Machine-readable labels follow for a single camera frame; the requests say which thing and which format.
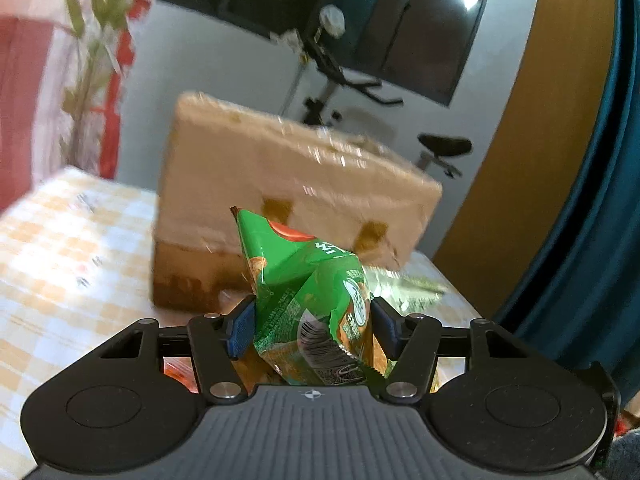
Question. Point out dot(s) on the green snack packet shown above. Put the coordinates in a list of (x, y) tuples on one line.
[(313, 322)]

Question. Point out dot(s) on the red printed curtain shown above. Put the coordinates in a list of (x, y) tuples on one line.
[(64, 65)]

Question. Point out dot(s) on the dark window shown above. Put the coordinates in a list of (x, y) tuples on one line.
[(419, 45)]

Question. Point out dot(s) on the black exercise bike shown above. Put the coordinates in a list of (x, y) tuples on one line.
[(437, 150)]

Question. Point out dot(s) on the checkered yellow tablecloth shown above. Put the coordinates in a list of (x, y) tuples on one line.
[(76, 268)]

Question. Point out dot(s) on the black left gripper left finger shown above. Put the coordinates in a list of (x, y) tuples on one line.
[(216, 341)]

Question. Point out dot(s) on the wooden door panel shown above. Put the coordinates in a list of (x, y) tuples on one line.
[(536, 153)]

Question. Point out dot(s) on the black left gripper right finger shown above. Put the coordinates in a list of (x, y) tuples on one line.
[(412, 343)]

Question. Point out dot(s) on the teal curtain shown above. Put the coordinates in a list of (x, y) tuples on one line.
[(578, 302)]

